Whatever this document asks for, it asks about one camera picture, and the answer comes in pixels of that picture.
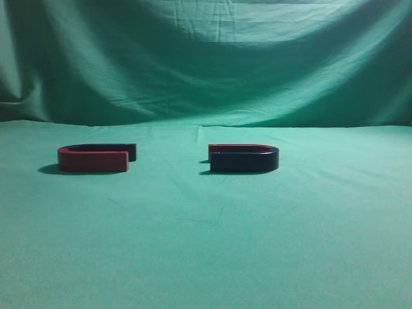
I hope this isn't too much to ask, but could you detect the green cloth backdrop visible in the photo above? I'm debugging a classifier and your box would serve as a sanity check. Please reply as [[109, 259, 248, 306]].
[[1, 1, 411, 308]]

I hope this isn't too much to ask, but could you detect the red-blue horseshoe magnet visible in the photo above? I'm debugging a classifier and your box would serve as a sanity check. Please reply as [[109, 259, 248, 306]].
[[57, 143, 137, 173], [208, 144, 279, 173]]

